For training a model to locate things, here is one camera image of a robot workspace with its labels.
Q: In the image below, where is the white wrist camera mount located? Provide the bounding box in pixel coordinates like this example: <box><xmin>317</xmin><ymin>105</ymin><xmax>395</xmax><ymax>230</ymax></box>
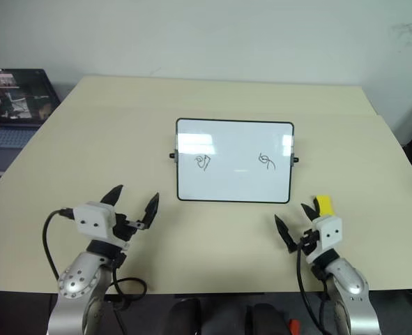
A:
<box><xmin>72</xmin><ymin>200</ymin><xmax>130</xmax><ymax>252</ymax></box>
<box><xmin>307</xmin><ymin>214</ymin><xmax>344</xmax><ymax>263</ymax></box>

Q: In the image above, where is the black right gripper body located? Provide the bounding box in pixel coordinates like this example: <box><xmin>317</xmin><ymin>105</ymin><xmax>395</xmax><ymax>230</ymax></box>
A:
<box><xmin>298</xmin><ymin>228</ymin><xmax>319</xmax><ymax>256</ymax></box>

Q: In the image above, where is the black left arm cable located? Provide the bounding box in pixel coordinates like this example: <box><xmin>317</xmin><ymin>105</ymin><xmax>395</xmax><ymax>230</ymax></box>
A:
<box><xmin>42</xmin><ymin>207</ymin><xmax>148</xmax><ymax>335</ymax></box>

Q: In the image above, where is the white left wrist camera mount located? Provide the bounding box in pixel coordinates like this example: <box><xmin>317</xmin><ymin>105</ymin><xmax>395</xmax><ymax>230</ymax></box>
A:
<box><xmin>72</xmin><ymin>200</ymin><xmax>130</xmax><ymax>252</ymax></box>

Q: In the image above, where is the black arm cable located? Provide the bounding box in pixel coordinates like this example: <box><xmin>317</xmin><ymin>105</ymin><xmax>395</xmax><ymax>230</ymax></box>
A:
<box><xmin>42</xmin><ymin>207</ymin><xmax>148</xmax><ymax>335</ymax></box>
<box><xmin>296</xmin><ymin>240</ymin><xmax>319</xmax><ymax>335</ymax></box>

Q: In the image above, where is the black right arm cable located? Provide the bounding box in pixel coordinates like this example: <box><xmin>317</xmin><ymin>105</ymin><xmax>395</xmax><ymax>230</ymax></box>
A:
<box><xmin>296</xmin><ymin>240</ymin><xmax>319</xmax><ymax>335</ymax></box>

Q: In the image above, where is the open dark laptop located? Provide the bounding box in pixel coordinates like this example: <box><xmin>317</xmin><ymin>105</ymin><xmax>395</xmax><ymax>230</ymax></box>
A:
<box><xmin>0</xmin><ymin>68</ymin><xmax>61</xmax><ymax>177</ymax></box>

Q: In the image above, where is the black-framed whiteboard with stand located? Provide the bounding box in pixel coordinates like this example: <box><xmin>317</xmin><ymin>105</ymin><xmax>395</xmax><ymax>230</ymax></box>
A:
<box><xmin>167</xmin><ymin>117</ymin><xmax>301</xmax><ymax>204</ymax></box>

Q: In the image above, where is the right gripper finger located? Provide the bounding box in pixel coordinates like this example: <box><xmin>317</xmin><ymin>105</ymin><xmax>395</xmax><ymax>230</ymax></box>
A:
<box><xmin>274</xmin><ymin>214</ymin><xmax>298</xmax><ymax>254</ymax></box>
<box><xmin>300</xmin><ymin>202</ymin><xmax>320</xmax><ymax>222</ymax></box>

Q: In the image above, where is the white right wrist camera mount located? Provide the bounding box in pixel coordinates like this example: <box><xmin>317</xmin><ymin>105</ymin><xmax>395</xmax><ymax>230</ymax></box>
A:
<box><xmin>307</xmin><ymin>214</ymin><xmax>344</xmax><ymax>263</ymax></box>

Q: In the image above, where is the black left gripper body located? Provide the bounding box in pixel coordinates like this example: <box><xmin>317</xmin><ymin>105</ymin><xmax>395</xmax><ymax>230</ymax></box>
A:
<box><xmin>112</xmin><ymin>212</ymin><xmax>149</xmax><ymax>242</ymax></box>

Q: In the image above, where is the yellow eraser block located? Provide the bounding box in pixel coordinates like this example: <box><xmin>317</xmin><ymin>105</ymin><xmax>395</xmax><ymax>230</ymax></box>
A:
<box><xmin>313</xmin><ymin>195</ymin><xmax>337</xmax><ymax>217</ymax></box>

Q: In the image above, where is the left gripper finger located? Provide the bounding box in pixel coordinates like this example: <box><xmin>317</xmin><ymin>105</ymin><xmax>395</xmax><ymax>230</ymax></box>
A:
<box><xmin>100</xmin><ymin>184</ymin><xmax>125</xmax><ymax>210</ymax></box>
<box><xmin>141</xmin><ymin>192</ymin><xmax>160</xmax><ymax>230</ymax></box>

